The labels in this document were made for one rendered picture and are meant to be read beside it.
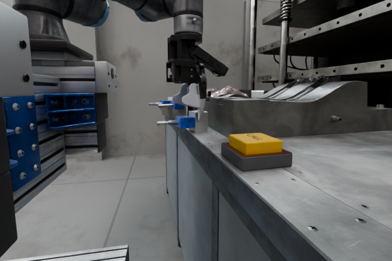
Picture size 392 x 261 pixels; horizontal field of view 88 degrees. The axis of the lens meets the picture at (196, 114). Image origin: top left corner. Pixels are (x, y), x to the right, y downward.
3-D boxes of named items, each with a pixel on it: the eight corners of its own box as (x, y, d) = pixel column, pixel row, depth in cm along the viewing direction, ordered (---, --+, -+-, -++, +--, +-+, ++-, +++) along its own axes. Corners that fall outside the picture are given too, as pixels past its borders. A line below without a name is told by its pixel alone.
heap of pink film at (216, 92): (210, 103, 80) (210, 83, 79) (188, 101, 95) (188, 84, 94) (256, 101, 94) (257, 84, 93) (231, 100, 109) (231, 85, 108)
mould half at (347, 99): (232, 140, 45) (233, 78, 43) (200, 122, 70) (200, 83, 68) (398, 130, 57) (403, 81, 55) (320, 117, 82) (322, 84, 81)
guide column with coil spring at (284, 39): (277, 152, 151) (287, -36, 136) (273, 151, 156) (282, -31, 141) (284, 152, 152) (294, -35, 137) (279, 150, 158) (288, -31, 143)
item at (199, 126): (159, 136, 49) (158, 113, 49) (154, 132, 54) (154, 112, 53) (207, 131, 55) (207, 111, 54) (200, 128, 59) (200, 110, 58)
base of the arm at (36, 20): (-8, 39, 52) (-13, -1, 51) (28, 51, 67) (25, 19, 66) (57, 42, 55) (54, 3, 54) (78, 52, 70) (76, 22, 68)
